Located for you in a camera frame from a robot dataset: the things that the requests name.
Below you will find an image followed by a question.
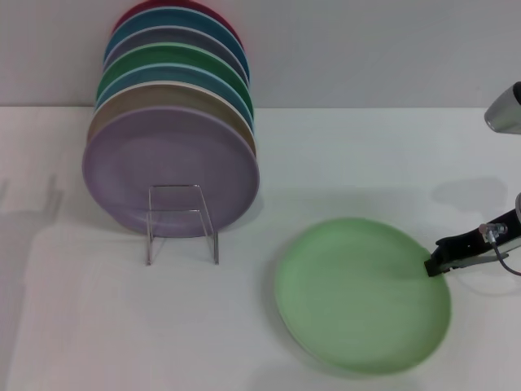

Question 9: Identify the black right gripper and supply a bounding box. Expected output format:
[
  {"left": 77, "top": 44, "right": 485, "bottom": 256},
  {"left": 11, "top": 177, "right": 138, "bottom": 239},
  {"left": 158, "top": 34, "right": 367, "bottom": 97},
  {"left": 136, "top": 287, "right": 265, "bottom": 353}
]
[{"left": 425, "top": 209, "right": 521, "bottom": 279}]

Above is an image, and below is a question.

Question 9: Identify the light green plate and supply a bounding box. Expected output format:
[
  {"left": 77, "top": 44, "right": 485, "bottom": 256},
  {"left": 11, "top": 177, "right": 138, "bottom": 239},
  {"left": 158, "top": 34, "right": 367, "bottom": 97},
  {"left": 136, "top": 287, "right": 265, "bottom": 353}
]
[{"left": 273, "top": 217, "right": 453, "bottom": 370}]

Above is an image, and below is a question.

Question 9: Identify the lilac plate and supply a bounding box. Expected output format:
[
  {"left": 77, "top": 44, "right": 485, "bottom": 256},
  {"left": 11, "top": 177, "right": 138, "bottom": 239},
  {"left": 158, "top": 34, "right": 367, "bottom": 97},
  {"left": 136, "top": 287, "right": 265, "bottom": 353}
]
[{"left": 81, "top": 104, "right": 261, "bottom": 239}]

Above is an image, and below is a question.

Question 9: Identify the beige plate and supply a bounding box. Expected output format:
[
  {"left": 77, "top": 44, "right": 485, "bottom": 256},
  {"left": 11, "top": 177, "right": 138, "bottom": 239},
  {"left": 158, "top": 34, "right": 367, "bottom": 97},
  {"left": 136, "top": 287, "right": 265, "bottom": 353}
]
[{"left": 86, "top": 80, "right": 258, "bottom": 160}]

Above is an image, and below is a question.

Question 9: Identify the blue plate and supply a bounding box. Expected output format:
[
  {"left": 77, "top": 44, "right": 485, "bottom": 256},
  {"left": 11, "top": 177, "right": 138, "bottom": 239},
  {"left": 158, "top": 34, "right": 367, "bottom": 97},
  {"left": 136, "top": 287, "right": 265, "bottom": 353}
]
[{"left": 94, "top": 63, "right": 256, "bottom": 131}]

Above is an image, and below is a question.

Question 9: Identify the dark green plate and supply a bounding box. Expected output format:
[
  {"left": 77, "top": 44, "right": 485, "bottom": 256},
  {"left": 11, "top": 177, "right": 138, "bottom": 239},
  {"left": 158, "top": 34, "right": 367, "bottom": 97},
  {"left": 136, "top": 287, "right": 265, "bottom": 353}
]
[{"left": 96, "top": 42, "right": 253, "bottom": 107}]

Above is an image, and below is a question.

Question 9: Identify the grey purple plate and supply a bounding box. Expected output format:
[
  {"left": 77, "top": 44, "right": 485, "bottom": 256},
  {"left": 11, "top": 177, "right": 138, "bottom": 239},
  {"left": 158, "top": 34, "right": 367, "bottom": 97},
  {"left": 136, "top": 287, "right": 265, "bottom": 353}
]
[{"left": 103, "top": 26, "right": 250, "bottom": 89}]

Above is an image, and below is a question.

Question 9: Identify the teal plate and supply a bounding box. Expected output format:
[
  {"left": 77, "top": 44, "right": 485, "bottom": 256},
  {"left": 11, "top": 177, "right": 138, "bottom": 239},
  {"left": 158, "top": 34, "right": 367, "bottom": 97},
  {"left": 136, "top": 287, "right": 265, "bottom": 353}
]
[{"left": 103, "top": 7, "right": 250, "bottom": 78}]

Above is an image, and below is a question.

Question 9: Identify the red plate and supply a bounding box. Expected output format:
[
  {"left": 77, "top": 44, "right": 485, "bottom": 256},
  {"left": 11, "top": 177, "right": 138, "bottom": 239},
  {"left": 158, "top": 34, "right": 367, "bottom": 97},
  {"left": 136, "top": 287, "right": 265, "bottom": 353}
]
[{"left": 112, "top": 0, "right": 245, "bottom": 50}]

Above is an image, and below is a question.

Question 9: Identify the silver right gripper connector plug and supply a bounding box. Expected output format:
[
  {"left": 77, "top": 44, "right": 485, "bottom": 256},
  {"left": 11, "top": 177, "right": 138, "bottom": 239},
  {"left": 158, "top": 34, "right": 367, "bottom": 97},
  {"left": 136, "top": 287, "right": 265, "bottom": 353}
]
[{"left": 479, "top": 222, "right": 509, "bottom": 245}]

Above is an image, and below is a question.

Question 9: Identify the grey cable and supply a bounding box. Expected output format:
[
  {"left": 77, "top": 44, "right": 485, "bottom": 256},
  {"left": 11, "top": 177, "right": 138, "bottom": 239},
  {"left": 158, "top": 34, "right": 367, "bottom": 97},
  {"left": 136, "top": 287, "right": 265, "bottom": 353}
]
[{"left": 488, "top": 239, "right": 521, "bottom": 278}]

